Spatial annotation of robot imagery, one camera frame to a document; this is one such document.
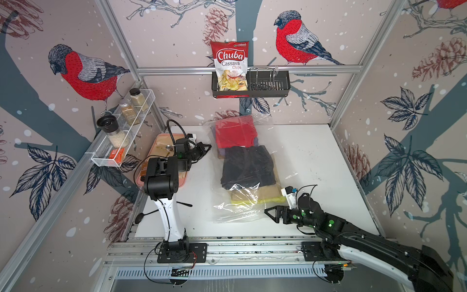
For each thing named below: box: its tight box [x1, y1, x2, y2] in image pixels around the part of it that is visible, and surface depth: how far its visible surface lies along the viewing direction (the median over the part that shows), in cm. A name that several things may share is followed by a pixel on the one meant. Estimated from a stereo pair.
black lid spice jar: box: [96, 114, 129, 148], surface depth 66 cm
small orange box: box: [108, 147, 126, 164], surface depth 67 cm
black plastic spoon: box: [134, 209, 159, 225], surface depth 86 cm
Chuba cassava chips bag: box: [210, 40, 250, 98], surface depth 85 cm
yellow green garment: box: [231, 195, 287, 205], surface depth 85 cm
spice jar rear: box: [128, 87, 149, 112], surface depth 83 cm
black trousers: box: [220, 145, 277, 191], surface depth 92 cm
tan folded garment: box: [231, 181, 284, 202], surface depth 83 cm
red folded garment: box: [215, 114, 258, 149], surface depth 106 cm
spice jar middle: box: [119, 102, 137, 126], surface depth 76 cm
